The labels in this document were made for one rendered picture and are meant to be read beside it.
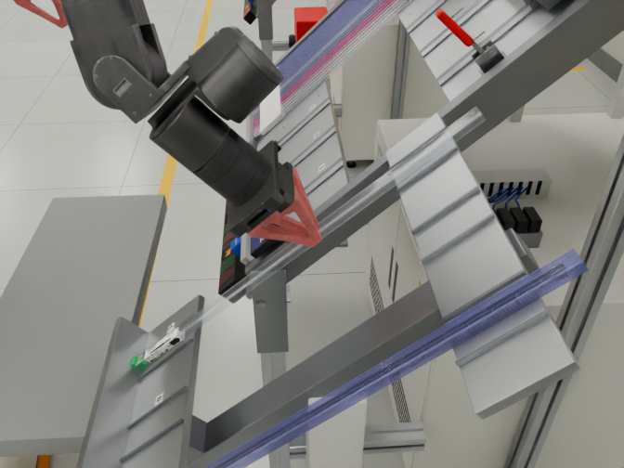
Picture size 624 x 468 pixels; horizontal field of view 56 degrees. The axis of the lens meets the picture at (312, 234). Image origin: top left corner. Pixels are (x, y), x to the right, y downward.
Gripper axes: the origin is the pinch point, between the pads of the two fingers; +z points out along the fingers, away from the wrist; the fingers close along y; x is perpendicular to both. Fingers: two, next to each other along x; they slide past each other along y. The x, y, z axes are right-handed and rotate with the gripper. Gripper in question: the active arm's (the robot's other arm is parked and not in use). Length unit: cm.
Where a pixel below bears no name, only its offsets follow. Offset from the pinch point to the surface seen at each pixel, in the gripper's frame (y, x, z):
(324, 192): 23.1, 4.3, 10.0
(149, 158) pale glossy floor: 180, 107, 30
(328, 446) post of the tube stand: -14.2, 11.5, 13.9
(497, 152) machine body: 67, -15, 55
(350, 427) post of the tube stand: -14.1, 7.7, 13.1
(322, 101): 51, 2, 10
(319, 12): 125, 2, 19
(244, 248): 21.2, 19.3, 8.0
